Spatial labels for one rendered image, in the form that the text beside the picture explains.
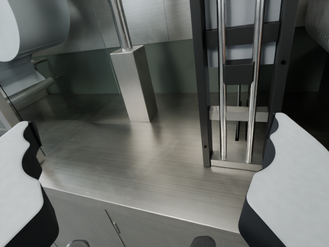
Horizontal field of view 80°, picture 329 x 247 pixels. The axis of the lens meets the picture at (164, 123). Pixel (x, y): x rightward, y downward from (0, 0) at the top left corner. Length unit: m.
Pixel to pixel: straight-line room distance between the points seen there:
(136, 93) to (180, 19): 0.35
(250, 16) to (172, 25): 0.52
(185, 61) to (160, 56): 0.12
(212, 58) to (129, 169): 0.37
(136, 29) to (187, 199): 0.73
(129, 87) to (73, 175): 0.34
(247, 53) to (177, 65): 0.54
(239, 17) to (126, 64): 0.41
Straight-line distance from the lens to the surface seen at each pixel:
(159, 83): 0.99
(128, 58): 0.69
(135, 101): 0.75
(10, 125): 0.72
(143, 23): 0.94
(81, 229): 0.90
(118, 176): 0.59
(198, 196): 0.49
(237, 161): 0.54
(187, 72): 0.93
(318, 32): 0.62
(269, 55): 0.43
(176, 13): 0.88
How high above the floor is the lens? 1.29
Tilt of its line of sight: 32 degrees down
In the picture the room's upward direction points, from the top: 11 degrees counter-clockwise
